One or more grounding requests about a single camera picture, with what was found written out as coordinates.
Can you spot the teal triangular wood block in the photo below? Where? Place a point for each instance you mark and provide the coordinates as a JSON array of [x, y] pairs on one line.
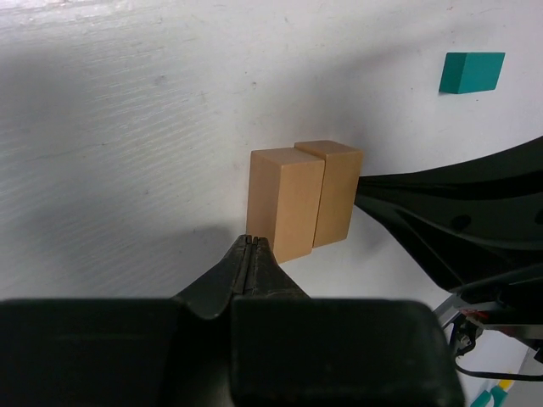
[[493, 394]]

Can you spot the natural wood block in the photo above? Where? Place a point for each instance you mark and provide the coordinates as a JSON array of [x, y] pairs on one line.
[[284, 194], [340, 177]]

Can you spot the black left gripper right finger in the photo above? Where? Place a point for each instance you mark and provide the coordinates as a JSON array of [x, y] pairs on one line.
[[291, 350]]

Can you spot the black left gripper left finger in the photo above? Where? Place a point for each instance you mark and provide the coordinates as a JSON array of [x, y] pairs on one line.
[[108, 351]]

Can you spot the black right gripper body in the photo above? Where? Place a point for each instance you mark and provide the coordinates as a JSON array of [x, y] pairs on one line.
[[510, 304]]

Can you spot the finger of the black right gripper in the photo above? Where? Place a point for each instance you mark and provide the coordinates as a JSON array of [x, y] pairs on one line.
[[468, 224]]

